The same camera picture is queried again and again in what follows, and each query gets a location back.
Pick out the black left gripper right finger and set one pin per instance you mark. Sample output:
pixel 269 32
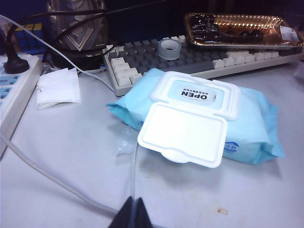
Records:
pixel 143 215

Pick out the clear tape roll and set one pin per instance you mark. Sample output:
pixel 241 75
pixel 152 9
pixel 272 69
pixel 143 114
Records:
pixel 169 49

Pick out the folded white tissue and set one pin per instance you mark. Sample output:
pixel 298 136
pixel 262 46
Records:
pixel 59 89

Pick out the white and grey keyboard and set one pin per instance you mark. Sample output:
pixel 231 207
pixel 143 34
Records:
pixel 147 59

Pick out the blue wet wipes pack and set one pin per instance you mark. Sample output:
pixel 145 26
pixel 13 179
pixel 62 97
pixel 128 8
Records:
pixel 192 118

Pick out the golden foil cherry tray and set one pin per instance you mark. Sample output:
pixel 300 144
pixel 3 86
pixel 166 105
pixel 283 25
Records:
pixel 237 31

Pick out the black power plug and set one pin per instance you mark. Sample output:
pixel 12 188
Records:
pixel 15 64

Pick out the white power strip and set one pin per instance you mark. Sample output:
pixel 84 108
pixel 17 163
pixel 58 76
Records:
pixel 17 88

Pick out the blue and yellow puzzle cube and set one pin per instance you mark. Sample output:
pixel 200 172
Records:
pixel 31 38

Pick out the silver faceted figurine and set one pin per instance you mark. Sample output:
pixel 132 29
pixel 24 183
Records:
pixel 80 31

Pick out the clear plastic film scrap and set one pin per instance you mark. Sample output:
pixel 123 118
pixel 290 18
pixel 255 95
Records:
pixel 124 148

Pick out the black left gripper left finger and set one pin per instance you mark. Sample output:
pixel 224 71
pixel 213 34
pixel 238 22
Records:
pixel 127 215

